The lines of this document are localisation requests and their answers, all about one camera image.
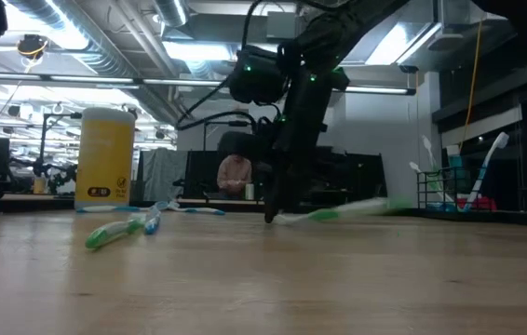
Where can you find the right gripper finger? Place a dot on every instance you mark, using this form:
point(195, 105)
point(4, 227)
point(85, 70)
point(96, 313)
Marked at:
point(277, 191)
point(301, 181)

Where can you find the green and white toothbrush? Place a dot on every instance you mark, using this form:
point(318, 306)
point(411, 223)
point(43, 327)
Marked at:
point(114, 231)
point(427, 144)
point(326, 215)

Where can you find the blue and white toothbrush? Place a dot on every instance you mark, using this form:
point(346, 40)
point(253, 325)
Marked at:
point(152, 224)
point(100, 209)
point(482, 178)
point(198, 210)
point(414, 166)

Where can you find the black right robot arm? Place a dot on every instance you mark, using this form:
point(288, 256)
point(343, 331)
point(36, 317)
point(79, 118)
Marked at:
point(347, 28)

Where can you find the person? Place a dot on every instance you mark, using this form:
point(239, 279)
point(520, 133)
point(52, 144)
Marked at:
point(234, 174)

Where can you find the long ceiling light bar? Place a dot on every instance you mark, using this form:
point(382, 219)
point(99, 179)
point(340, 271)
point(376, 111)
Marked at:
point(370, 89)

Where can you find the grey curtain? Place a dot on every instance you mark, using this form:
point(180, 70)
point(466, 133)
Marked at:
point(163, 174)

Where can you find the yellow canister with white lid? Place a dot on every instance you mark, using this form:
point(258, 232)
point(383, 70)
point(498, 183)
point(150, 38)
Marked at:
point(105, 158)

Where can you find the red box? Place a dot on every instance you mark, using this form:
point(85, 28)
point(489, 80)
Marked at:
point(477, 204)

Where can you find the black partition wall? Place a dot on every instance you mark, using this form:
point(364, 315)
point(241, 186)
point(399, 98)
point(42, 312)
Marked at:
point(361, 177)

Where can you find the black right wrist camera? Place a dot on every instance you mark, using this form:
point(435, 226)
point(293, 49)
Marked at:
point(256, 76)

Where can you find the silver ceiling duct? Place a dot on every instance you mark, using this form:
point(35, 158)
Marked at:
point(105, 60)

